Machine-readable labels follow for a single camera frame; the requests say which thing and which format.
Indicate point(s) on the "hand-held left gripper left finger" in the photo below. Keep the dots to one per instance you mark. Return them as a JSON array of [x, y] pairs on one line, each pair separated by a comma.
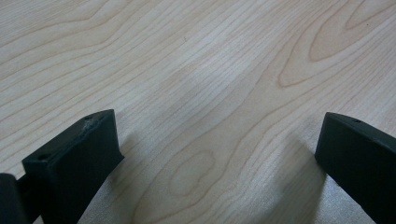
[[71, 168]]

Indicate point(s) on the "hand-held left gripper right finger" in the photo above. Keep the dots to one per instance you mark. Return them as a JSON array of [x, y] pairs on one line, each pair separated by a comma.
[[358, 155]]

